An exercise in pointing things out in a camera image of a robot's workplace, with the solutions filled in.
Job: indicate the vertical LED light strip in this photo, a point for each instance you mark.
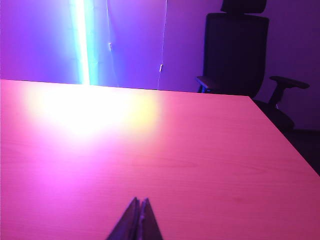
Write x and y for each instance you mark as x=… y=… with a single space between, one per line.
x=81 y=37

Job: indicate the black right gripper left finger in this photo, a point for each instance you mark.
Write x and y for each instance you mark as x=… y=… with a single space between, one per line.
x=128 y=222

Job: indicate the black office chair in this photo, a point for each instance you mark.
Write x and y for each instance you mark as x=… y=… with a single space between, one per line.
x=235 y=50

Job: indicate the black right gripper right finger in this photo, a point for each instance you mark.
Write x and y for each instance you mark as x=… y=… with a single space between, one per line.
x=148 y=222

